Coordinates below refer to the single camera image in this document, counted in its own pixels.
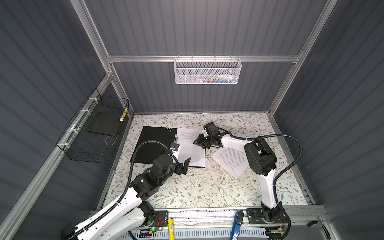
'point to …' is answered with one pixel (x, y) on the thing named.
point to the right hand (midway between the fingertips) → (195, 144)
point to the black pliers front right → (320, 221)
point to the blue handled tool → (238, 221)
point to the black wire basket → (94, 135)
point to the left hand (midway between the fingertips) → (182, 155)
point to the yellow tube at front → (171, 227)
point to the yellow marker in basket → (123, 115)
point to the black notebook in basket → (105, 122)
